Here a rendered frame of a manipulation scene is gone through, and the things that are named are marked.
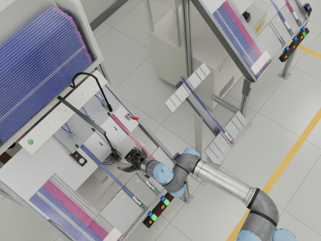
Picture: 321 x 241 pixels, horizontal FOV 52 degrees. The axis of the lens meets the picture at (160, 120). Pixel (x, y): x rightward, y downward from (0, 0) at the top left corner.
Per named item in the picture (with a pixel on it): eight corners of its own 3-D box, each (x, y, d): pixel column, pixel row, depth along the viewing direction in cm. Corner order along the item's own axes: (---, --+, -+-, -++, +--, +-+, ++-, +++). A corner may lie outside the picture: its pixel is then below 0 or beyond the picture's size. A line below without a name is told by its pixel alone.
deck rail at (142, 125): (178, 166, 195) (184, 168, 190) (176, 169, 195) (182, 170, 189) (97, 75, 171) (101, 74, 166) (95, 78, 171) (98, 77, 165)
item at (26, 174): (135, 123, 182) (139, 123, 177) (46, 217, 161) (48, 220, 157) (95, 78, 171) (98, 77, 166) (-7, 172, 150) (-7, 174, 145)
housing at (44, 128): (99, 83, 173) (108, 82, 161) (28, 151, 158) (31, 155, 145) (89, 72, 170) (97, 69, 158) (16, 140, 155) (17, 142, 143)
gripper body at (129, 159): (133, 146, 155) (146, 151, 145) (143, 157, 159) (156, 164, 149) (122, 157, 152) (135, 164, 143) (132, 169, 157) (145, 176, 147)
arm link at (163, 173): (167, 189, 135) (155, 177, 131) (153, 180, 144) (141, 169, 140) (178, 173, 137) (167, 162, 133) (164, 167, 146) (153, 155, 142)
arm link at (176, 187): (193, 179, 146) (180, 165, 140) (180, 201, 142) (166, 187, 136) (181, 175, 152) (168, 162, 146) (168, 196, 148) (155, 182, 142)
